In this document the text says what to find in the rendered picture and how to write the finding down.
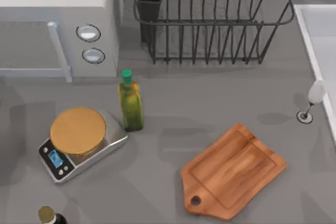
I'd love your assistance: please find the silver sink tap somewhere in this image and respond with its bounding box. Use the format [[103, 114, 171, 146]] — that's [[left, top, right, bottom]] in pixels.
[[296, 80, 327, 124]]

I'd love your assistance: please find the round microwave knob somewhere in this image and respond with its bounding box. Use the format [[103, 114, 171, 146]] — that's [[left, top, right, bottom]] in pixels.
[[81, 47, 106, 65], [76, 24, 102, 43]]

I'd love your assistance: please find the dark bottle with gold cap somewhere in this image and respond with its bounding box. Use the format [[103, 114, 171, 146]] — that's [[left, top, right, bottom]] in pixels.
[[38, 206, 69, 224]]

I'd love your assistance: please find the wooden cutting board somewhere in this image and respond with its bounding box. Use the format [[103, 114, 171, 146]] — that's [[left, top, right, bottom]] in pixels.
[[180, 123, 288, 222]]

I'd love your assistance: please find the microwave door handle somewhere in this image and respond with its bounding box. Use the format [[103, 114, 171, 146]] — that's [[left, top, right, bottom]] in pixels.
[[47, 22, 73, 83]]

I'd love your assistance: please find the black cutlery holder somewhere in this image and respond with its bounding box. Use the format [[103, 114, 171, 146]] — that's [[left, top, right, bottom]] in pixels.
[[133, 0, 163, 44]]

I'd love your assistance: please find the silver kitchen scale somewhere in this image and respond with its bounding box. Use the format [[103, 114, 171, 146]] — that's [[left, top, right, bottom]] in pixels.
[[38, 106, 129, 185]]

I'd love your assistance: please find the green oil bottle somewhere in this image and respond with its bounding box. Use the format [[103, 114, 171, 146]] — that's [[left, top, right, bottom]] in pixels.
[[118, 69, 144, 132]]

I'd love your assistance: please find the black wire dish rack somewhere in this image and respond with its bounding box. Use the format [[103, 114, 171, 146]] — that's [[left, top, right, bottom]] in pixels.
[[133, 0, 295, 66]]

